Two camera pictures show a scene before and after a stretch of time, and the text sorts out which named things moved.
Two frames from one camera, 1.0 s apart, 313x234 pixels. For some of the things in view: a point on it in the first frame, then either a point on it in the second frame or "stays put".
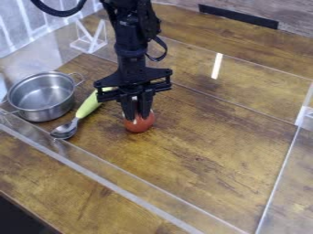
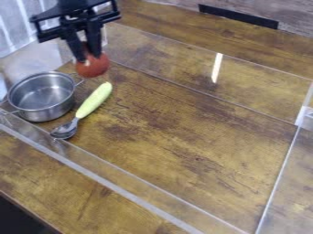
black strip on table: [264, 23] stays put
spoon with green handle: [65, 131] stays put
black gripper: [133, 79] to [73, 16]
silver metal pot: [42, 96] stays put
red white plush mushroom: [139, 124] to [92, 67]
